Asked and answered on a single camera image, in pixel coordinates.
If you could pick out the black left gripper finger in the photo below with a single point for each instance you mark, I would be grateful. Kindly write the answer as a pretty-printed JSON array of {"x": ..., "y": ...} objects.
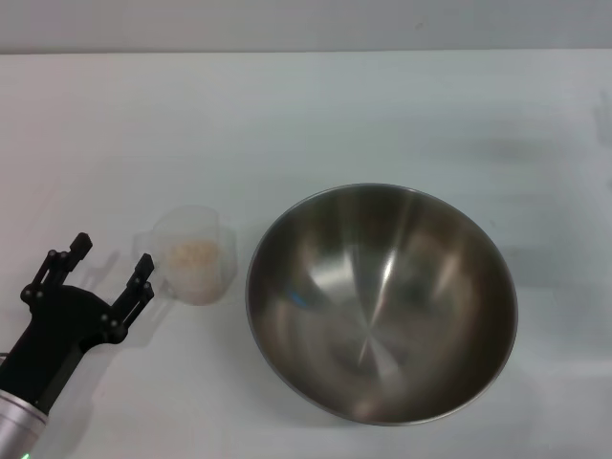
[
  {"x": 57, "y": 265},
  {"x": 136, "y": 291}
]

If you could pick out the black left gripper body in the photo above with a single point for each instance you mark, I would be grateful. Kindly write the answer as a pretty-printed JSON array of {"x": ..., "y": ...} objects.
[{"x": 62, "y": 320}]

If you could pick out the clear plastic measuring cup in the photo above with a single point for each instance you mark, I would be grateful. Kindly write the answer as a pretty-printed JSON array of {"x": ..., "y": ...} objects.
[{"x": 196, "y": 287}]

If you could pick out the white rice grains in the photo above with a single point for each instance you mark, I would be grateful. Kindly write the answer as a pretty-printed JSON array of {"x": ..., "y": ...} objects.
[{"x": 191, "y": 253}]

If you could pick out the stainless steel mixing bowl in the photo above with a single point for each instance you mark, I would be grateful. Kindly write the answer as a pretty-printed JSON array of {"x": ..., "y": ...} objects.
[{"x": 382, "y": 306}]

